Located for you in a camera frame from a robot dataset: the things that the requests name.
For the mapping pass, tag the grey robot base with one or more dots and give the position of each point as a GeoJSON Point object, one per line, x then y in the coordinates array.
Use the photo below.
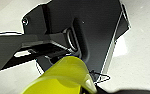
{"type": "Point", "coordinates": [94, 30]}

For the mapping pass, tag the grey robot torso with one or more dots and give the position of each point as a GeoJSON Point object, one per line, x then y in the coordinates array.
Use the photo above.
{"type": "Point", "coordinates": [34, 41]}

